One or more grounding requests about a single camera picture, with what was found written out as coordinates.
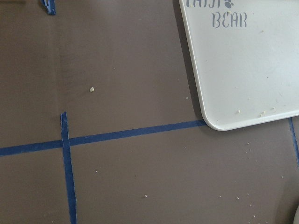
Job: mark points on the cream bear serving tray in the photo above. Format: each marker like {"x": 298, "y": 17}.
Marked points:
{"x": 245, "y": 59}

